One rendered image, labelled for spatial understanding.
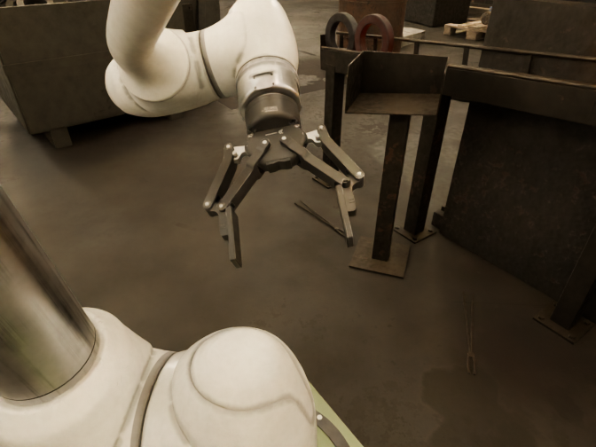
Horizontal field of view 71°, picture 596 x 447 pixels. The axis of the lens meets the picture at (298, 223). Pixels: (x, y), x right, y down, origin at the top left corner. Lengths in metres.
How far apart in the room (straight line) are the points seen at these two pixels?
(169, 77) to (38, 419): 0.43
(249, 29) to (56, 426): 0.52
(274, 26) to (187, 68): 0.14
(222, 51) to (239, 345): 0.40
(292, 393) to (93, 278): 1.30
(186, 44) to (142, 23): 0.19
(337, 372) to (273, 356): 0.80
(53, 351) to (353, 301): 1.13
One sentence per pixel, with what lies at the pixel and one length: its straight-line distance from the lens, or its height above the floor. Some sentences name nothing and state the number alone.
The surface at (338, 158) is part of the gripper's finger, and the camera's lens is 0.53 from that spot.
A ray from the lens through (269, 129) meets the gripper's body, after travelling 0.57.
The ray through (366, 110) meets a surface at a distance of 1.30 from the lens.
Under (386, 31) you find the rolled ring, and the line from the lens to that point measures 1.71.
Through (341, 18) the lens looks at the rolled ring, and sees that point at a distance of 1.89.
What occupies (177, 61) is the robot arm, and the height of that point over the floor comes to 0.88.
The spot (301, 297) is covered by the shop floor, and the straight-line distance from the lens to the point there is 1.45.
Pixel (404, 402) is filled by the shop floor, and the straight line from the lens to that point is 1.24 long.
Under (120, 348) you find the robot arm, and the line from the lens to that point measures 0.51.
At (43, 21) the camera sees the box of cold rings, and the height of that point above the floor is 0.66.
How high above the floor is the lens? 1.02
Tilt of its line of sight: 34 degrees down
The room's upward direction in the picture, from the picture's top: straight up
